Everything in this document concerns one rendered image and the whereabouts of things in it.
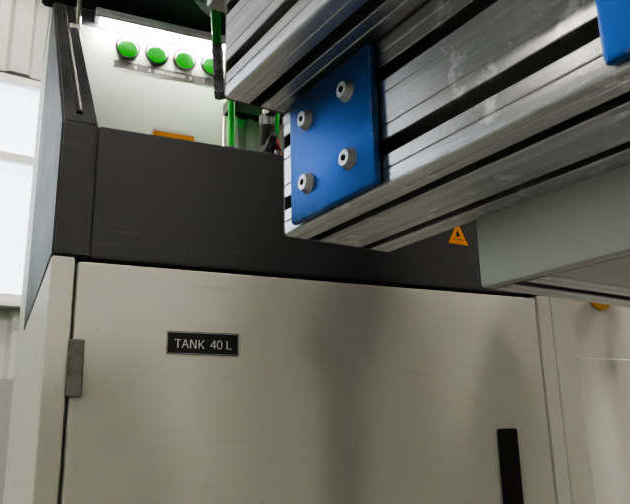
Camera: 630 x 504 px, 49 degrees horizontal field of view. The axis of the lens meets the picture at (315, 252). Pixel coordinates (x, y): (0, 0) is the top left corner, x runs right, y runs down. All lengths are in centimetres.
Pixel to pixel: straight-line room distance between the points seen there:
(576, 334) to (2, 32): 503
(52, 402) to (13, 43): 493
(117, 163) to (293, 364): 31
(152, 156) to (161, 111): 64
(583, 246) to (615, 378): 77
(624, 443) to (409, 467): 37
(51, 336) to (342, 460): 36
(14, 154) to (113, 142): 439
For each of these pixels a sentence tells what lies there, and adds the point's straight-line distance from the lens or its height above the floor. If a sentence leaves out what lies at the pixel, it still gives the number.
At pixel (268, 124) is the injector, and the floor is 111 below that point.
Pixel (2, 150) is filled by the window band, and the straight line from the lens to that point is 529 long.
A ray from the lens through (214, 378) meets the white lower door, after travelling 81.
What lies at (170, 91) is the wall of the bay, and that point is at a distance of 152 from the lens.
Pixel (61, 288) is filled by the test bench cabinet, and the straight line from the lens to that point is 79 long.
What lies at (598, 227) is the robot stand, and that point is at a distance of 39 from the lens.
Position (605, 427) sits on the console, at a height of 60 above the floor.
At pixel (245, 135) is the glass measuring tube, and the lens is 152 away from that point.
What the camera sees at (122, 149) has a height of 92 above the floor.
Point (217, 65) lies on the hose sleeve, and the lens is 115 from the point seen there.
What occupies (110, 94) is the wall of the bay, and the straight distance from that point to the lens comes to 149.
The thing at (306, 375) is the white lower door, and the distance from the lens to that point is 85.
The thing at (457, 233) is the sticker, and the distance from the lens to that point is 101.
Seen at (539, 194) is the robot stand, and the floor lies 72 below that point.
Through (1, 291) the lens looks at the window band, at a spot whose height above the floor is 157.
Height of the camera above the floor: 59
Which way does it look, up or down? 15 degrees up
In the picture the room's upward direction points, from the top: 1 degrees counter-clockwise
